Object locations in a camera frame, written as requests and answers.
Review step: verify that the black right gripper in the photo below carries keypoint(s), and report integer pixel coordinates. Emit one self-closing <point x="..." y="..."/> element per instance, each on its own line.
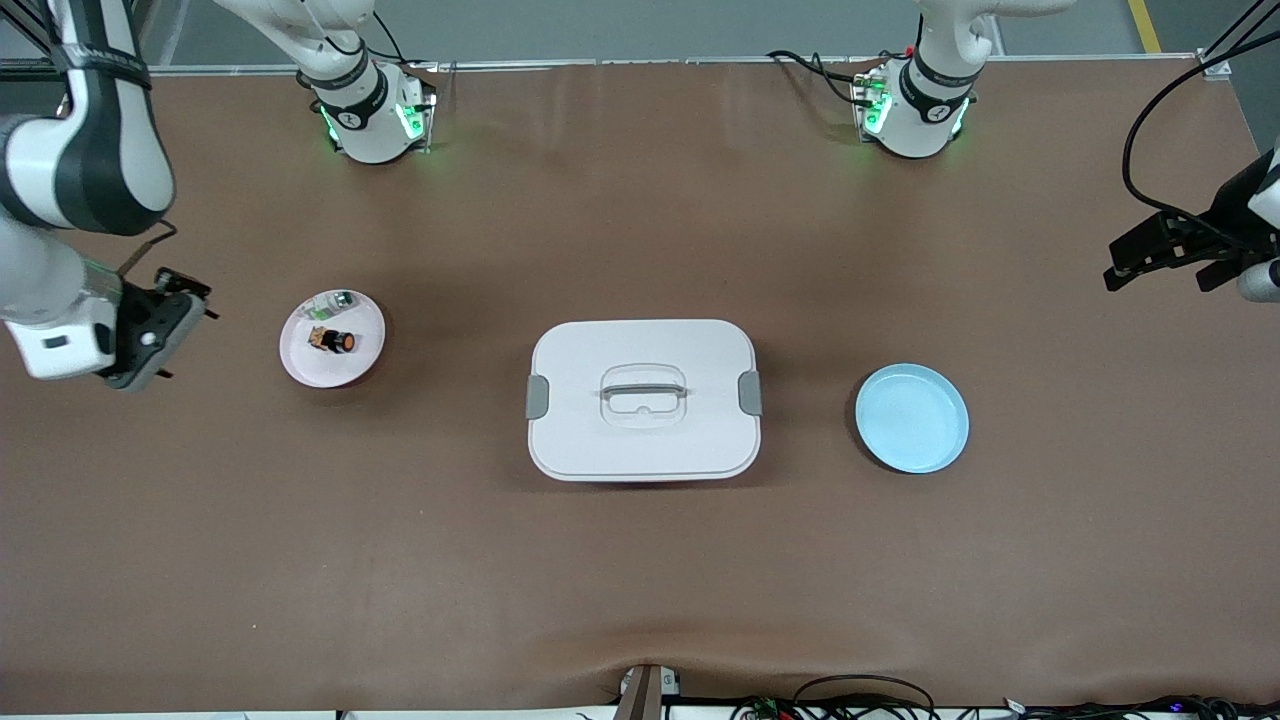
<point x="138" y="296"/>

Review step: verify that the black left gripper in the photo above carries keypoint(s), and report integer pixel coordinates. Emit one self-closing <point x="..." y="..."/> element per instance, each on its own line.
<point x="1226" y="218"/>

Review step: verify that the orange push button switch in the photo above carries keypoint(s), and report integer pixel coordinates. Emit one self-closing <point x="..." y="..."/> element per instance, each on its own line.
<point x="340" y="341"/>

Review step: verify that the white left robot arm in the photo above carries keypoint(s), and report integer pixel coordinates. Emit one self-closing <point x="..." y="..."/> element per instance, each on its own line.
<point x="925" y="110"/>

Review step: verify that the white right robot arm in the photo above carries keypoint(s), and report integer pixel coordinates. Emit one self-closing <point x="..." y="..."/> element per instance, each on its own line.
<point x="90" y="160"/>

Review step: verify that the pink round plate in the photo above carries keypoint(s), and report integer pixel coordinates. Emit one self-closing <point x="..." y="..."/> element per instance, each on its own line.
<point x="335" y="370"/>

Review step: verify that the light blue round plate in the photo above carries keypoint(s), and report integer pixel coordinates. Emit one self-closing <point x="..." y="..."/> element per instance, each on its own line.
<point x="910" y="420"/>

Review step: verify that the white lidded storage box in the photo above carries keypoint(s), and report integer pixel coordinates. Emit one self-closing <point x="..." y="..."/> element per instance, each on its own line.
<point x="640" y="450"/>

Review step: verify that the green push button switch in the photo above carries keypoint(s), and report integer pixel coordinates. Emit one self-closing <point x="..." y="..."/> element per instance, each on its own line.
<point x="330" y="303"/>

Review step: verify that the aluminium frame post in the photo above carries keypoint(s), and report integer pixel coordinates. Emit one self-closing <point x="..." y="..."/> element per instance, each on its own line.
<point x="25" y="68"/>
<point x="1215" y="60"/>

